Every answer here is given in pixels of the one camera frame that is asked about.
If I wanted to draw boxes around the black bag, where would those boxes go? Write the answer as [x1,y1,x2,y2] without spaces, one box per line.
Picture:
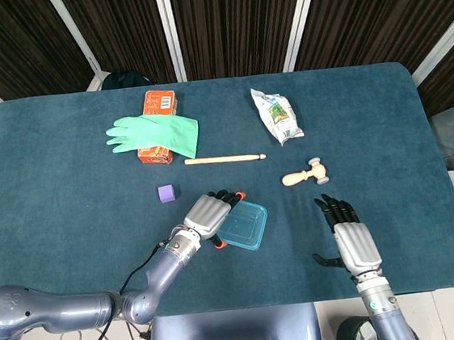
[99,66,155,92]

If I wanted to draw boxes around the dark slatted partition panel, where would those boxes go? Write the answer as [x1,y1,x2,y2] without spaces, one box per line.
[59,0,179,94]
[169,0,315,83]
[288,0,454,142]
[0,0,97,102]

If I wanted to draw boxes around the white snack bag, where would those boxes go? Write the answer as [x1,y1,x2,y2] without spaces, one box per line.
[250,83,306,149]

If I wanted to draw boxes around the blue translucent plastic lid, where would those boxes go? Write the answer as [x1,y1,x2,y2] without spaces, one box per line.
[213,197,273,255]

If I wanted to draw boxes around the small wooden mallet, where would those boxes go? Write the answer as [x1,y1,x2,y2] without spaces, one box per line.
[279,156,331,190]

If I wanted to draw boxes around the black floor cable bundle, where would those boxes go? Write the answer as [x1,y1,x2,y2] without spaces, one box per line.
[124,318,153,340]

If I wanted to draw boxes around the orange carton box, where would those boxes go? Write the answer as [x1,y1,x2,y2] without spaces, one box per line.
[130,86,186,169]

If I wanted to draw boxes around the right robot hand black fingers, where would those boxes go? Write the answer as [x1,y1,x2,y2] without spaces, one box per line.
[305,188,385,284]

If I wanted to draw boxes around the purple foam cube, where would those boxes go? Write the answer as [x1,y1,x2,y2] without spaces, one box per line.
[156,183,178,204]

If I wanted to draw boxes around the black waste bin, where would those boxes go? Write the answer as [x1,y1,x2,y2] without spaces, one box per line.
[334,313,379,340]

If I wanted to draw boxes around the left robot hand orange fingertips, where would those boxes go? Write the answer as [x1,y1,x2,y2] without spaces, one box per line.
[179,187,253,253]

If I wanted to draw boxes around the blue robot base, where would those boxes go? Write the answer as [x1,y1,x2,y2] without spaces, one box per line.
[145,300,324,340]

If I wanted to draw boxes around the teal table cloth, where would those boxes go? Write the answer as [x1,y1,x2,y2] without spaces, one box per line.
[0,52,454,337]

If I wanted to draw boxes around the green rubber glove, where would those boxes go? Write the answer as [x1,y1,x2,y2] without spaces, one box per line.
[103,108,203,169]

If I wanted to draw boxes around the wooden drumstick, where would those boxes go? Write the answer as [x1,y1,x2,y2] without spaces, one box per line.
[183,150,268,169]

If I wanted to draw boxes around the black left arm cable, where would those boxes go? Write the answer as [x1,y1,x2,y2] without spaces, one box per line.
[50,238,182,340]

